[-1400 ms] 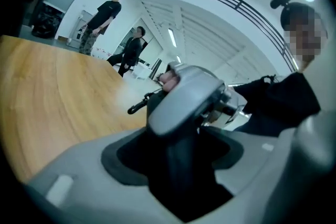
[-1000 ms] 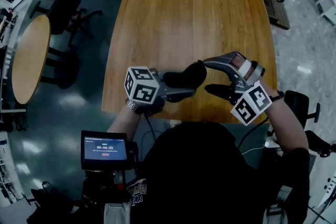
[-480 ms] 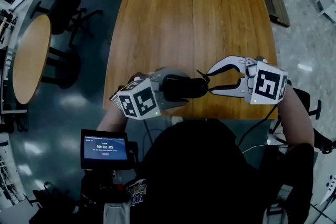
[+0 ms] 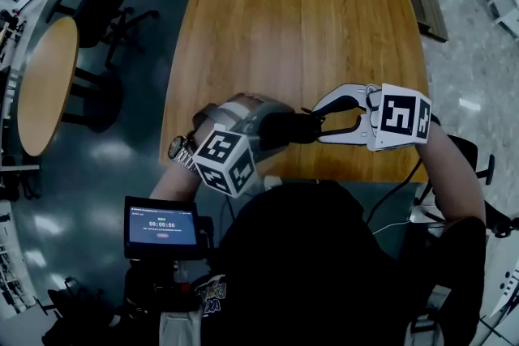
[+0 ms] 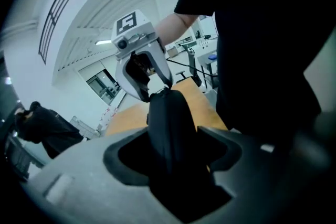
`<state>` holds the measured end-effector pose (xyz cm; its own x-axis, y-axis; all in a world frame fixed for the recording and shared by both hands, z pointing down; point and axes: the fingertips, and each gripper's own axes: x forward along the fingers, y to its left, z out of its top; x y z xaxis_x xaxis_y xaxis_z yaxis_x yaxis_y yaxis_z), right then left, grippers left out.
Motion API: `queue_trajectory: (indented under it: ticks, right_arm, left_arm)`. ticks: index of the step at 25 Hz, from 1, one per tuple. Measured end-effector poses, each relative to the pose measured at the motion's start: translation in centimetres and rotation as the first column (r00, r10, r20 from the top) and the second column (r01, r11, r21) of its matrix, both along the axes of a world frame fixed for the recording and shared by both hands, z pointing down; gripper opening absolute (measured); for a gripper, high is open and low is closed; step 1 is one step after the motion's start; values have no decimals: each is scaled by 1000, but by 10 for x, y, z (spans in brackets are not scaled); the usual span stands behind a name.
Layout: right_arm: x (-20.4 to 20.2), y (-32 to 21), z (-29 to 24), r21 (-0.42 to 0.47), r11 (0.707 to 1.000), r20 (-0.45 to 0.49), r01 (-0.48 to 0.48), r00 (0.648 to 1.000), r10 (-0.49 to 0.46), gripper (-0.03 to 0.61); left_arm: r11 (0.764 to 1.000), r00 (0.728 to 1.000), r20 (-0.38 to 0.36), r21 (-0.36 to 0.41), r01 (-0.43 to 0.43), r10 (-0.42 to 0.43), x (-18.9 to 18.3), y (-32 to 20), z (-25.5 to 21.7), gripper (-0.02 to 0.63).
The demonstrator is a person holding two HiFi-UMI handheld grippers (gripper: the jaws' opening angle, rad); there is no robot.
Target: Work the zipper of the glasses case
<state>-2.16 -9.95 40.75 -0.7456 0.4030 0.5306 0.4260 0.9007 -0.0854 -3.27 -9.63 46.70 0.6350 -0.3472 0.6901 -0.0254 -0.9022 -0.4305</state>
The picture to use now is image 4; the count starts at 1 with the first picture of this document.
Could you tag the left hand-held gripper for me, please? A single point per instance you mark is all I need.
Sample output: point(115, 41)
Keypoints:
point(225, 158)

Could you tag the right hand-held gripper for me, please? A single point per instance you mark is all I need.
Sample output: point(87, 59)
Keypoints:
point(399, 117)

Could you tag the black soft pouch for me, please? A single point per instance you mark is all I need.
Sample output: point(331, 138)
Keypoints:
point(292, 129)

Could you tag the person's right forearm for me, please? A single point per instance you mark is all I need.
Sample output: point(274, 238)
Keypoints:
point(454, 190)

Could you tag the person's left forearm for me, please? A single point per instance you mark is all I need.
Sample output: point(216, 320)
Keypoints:
point(174, 182)

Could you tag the person's left hand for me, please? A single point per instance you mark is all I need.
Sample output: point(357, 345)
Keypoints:
point(221, 113)

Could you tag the silver wristwatch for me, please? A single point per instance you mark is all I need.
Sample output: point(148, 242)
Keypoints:
point(178, 148)

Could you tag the person's black shirt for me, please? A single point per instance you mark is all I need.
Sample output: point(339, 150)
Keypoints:
point(308, 263)

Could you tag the black monitor screen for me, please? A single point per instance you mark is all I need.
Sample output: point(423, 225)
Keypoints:
point(162, 227)

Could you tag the white cabinet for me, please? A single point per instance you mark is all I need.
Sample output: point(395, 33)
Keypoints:
point(507, 10)

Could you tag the person's light grey trousers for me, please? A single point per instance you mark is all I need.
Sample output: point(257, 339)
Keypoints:
point(178, 328)

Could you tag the round wooden table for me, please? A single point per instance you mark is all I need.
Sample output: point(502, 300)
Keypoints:
point(44, 93)

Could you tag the white desk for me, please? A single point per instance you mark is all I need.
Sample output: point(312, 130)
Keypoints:
point(503, 283)

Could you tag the black backpack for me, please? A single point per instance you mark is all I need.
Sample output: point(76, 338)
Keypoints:
point(77, 316)

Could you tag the black monitor mount rig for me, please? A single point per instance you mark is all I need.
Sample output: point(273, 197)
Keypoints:
point(162, 283)

